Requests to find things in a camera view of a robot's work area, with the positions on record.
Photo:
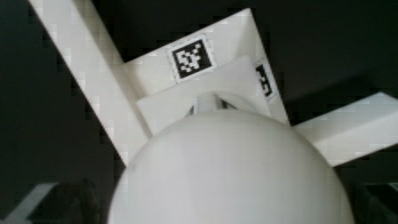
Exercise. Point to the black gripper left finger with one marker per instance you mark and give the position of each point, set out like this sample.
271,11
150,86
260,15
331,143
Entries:
59,203

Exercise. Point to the white lamp bulb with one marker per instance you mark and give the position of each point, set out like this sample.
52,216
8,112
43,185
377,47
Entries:
230,171

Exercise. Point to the white table border frame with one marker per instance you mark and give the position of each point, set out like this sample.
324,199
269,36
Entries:
349,133

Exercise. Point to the white lamp base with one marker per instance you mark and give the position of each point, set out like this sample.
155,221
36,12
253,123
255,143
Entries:
210,63

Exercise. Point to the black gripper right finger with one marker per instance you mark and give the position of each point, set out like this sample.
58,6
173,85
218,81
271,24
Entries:
376,203

